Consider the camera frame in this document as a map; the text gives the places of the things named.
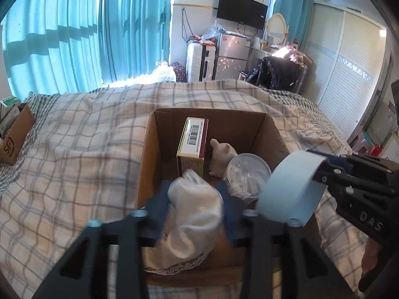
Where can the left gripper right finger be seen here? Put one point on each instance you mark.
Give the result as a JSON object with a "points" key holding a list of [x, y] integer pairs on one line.
{"points": [[306, 271]]}

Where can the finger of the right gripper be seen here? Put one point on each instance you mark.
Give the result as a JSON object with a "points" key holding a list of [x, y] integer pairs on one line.
{"points": [[324, 155], [324, 174]]}

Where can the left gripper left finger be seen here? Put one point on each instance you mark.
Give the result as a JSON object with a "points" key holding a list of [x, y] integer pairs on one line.
{"points": [[82, 271]]}

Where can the wide white tape roll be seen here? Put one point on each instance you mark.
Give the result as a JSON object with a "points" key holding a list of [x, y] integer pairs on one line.
{"points": [[291, 195]]}

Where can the white lace socks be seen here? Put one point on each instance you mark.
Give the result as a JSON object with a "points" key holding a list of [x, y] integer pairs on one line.
{"points": [[192, 227]]}

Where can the brown medicine box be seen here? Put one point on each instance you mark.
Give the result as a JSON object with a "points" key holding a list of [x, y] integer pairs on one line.
{"points": [[191, 149]]}

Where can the person's right hand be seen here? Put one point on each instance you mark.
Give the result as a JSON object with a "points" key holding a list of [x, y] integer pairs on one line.
{"points": [[370, 260]]}

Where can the pink plastic stool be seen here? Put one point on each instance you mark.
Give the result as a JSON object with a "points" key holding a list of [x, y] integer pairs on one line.
{"points": [[362, 143]]}

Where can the clear cotton swab jar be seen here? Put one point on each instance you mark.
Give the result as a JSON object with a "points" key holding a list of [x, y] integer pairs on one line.
{"points": [[246, 176]]}

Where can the open brown cardboard box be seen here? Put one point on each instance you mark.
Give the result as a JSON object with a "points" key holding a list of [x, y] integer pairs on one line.
{"points": [[228, 131]]}

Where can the chair with black jacket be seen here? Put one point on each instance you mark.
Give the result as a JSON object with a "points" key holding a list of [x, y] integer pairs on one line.
{"points": [[276, 73]]}

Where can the white plush toy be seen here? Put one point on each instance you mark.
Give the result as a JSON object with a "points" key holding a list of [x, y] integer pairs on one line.
{"points": [[222, 154]]}

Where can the plaid beige blanket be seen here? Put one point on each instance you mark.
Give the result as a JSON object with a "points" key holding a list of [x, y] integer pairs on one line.
{"points": [[85, 162]]}

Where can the white sliding wardrobe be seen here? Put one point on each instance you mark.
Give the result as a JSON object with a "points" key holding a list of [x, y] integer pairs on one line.
{"points": [[348, 52]]}

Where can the pink clothes pile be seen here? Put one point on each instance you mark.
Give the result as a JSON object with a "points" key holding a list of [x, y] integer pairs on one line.
{"points": [[293, 55]]}

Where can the oval white vanity mirror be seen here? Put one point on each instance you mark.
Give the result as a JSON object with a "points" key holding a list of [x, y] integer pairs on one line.
{"points": [[277, 29]]}

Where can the silver small refrigerator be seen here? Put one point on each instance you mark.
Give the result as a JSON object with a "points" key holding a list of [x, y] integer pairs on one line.
{"points": [[232, 53]]}

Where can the teal curtain right window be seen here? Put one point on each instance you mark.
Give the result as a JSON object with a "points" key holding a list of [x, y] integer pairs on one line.
{"points": [[298, 16]]}

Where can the small cardboard box with items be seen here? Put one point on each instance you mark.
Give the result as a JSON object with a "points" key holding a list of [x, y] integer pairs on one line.
{"points": [[15, 135]]}

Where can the white suitcase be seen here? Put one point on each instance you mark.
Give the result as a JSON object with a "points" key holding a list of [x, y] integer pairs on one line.
{"points": [[200, 61]]}

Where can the teal curtain left panel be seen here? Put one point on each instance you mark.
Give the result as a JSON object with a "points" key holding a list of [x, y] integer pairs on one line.
{"points": [[52, 46]]}

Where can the teal curtain panel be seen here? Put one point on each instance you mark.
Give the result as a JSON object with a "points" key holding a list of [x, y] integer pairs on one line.
{"points": [[52, 46], [134, 36]]}

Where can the teal curtain middle panel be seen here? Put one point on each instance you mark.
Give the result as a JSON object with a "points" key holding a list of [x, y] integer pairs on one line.
{"points": [[134, 36]]}

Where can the black wall television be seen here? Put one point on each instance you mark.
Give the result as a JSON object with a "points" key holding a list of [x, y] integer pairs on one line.
{"points": [[247, 12]]}

